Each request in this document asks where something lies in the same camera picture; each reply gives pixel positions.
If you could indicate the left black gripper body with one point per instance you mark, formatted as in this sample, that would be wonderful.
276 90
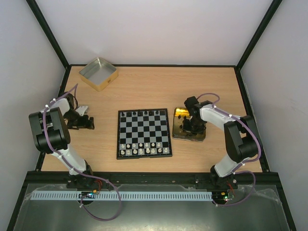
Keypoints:
75 120

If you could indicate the gold square tin box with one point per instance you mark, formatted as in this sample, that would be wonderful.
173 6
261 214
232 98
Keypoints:
98 74

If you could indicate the gold tin lid tray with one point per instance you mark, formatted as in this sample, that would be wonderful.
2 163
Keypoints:
178 133

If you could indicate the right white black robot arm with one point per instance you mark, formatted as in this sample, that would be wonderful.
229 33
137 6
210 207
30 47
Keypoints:
242 140

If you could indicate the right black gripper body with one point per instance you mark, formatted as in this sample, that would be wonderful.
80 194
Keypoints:
194 128

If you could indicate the grey slotted cable duct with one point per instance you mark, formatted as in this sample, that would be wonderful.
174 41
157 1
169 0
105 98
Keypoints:
124 196

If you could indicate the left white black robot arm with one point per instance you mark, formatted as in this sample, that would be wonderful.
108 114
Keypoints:
50 131

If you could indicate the black magnetic chess board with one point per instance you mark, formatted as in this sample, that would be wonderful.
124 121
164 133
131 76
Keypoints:
141 129

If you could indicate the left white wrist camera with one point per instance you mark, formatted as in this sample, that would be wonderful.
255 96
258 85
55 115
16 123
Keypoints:
82 110

